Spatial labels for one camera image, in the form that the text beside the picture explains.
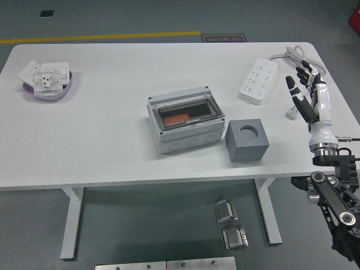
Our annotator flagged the dark floor sign with text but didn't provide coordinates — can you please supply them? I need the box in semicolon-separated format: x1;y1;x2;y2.
201;33;247;44

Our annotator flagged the grey electrical enclosure box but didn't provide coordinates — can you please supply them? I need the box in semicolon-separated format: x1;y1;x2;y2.
146;85;227;155

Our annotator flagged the steel block with latch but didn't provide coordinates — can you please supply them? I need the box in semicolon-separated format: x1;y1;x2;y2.
222;224;250;251

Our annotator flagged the white table leg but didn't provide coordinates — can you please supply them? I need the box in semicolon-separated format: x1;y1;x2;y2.
60;187;85;261
254;177;282;245

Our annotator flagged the orange cylinder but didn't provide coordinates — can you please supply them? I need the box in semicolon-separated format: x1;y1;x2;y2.
163;114;189;126

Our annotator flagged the white switch plate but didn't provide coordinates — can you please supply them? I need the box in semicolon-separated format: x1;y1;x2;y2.
41;61;70;85

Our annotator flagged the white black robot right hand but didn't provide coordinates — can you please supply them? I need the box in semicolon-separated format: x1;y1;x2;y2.
285;59;340;150

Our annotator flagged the grey cube with round hole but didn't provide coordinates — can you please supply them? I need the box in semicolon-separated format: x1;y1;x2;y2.
224;118;270;163

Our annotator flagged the white printed socket panel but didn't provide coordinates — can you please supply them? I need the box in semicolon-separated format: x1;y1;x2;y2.
31;69;63;97

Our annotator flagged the steel plate with screws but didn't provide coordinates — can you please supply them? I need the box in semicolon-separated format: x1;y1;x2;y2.
94;261;167;270
166;256;237;270

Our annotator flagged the transparent hinged box lid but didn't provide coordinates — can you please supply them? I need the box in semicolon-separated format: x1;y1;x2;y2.
152;98;225;131

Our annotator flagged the red box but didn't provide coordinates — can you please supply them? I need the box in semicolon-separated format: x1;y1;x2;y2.
348;5;360;32

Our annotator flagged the white left table leg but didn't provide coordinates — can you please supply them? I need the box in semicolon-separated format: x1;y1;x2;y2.
60;187;85;261

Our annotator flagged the white plain card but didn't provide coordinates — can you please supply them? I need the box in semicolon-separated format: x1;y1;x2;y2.
16;60;43;85

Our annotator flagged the purple bowl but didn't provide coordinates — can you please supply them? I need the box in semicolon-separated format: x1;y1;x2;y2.
22;70;74;101

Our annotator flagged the white power strip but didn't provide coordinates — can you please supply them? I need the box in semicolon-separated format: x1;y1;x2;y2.
238;57;278;106

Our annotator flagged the white right table leg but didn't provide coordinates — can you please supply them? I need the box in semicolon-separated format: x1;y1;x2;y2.
254;177;282;245

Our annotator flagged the steel block with angled face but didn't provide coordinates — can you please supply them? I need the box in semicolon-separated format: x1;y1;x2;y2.
213;199;239;224

